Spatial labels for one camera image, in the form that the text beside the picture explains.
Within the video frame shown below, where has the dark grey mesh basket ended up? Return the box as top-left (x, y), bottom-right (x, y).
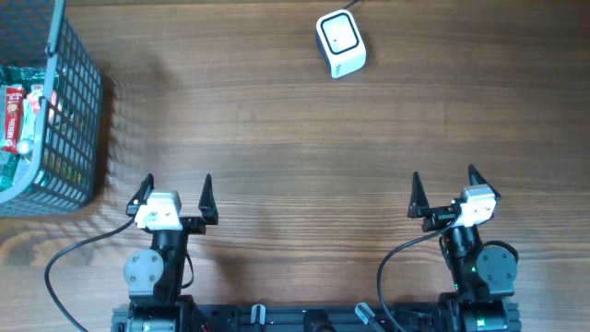
top-left (1, 1), bottom-right (103, 217)

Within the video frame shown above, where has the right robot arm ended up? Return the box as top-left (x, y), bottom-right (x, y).
top-left (407, 165), bottom-right (522, 332)

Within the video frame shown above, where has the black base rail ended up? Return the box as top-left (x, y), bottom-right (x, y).
top-left (111, 302), bottom-right (523, 332)

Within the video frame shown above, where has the white barcode scanner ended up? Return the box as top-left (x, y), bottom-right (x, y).
top-left (315, 9), bottom-right (367, 79)

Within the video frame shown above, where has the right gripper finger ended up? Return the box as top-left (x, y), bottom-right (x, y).
top-left (407, 172), bottom-right (430, 219)
top-left (468, 164), bottom-right (502, 201)

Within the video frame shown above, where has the left camera cable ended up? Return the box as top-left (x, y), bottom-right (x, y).
top-left (43, 216), bottom-right (137, 332)

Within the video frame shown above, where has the yellow Vim dish soap bottle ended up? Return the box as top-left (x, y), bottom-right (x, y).
top-left (17, 138), bottom-right (34, 156)

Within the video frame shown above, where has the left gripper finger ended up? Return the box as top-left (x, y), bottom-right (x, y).
top-left (125, 173), bottom-right (154, 215)
top-left (198, 173), bottom-right (218, 225)

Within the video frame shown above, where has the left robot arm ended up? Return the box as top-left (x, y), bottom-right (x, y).
top-left (111, 174), bottom-right (218, 332)

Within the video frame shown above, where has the red Nescafe sachet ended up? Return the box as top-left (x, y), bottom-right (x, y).
top-left (1, 85), bottom-right (25, 154)

